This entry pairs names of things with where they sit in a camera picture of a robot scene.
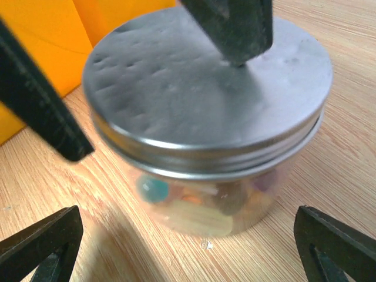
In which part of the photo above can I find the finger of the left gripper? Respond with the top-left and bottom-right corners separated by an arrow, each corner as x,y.
1,22 -> 94,162
181,0 -> 273,67

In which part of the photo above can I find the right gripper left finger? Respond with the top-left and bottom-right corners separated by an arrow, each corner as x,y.
1,206 -> 83,281

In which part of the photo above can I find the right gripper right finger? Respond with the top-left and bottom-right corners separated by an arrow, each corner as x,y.
294,206 -> 375,281

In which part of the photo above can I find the orange three-compartment bin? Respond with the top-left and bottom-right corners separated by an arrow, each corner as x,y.
0,0 -> 180,146

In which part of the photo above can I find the round metal lid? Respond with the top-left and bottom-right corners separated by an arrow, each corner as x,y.
82,7 -> 333,179

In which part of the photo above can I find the clear plastic jar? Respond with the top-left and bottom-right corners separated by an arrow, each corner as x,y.
124,108 -> 324,237

